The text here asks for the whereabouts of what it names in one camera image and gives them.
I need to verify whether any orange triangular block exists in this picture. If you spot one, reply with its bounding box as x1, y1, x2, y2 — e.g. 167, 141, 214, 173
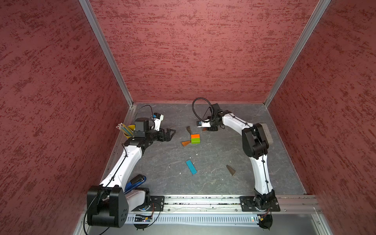
181, 140, 192, 147

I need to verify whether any orange rectangular block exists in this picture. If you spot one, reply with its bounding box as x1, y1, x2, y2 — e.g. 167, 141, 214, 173
191, 134, 200, 139

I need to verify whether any green rectangular block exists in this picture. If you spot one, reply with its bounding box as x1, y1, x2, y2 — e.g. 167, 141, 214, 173
191, 138, 201, 144

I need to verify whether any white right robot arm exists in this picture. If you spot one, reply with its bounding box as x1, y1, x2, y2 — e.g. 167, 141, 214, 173
205, 104, 276, 211

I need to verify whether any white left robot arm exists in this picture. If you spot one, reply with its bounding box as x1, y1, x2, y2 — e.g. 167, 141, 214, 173
85, 113, 176, 228

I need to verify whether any yellow pen cup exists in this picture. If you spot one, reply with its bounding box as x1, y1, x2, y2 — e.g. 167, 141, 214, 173
124, 125, 135, 138

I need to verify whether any bundle of pencils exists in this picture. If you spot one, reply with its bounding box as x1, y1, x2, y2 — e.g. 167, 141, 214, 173
116, 123, 135, 138

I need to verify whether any teal flat block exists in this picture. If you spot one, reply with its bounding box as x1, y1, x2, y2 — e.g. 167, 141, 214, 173
186, 160, 197, 175

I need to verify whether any blue stapler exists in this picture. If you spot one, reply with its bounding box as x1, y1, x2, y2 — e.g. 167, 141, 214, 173
124, 174, 146, 194

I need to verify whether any brown triangular block right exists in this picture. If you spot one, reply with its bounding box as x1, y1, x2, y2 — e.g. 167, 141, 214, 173
226, 165, 236, 176

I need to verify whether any grey whiteboard eraser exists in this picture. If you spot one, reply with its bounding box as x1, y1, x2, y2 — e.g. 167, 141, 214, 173
260, 123, 274, 145

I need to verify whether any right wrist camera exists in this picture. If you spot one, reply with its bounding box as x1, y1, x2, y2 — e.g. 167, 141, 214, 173
196, 120, 211, 128

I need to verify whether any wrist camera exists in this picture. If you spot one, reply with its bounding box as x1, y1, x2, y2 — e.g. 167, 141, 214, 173
196, 120, 211, 128
153, 113, 164, 131

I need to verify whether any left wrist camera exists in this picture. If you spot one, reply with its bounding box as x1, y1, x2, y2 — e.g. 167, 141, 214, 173
153, 113, 164, 131

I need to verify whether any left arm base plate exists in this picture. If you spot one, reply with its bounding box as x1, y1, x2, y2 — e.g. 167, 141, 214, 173
134, 195, 165, 212

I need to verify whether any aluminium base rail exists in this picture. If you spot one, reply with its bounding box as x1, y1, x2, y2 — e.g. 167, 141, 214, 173
160, 194, 323, 214

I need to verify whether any perforated cable duct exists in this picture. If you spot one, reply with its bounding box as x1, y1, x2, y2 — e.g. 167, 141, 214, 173
125, 213, 259, 227

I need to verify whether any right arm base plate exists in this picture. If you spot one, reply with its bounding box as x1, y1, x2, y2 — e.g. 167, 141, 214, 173
239, 196, 281, 213

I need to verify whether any aluminium corner post left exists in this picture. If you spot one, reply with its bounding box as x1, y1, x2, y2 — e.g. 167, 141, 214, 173
79, 0, 134, 108

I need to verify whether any aluminium corner post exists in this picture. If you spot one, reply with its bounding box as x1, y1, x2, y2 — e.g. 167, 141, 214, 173
79, 0, 134, 108
264, 0, 331, 108

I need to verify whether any aluminium corner post right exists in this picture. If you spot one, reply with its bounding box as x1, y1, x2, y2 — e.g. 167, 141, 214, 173
264, 0, 331, 108

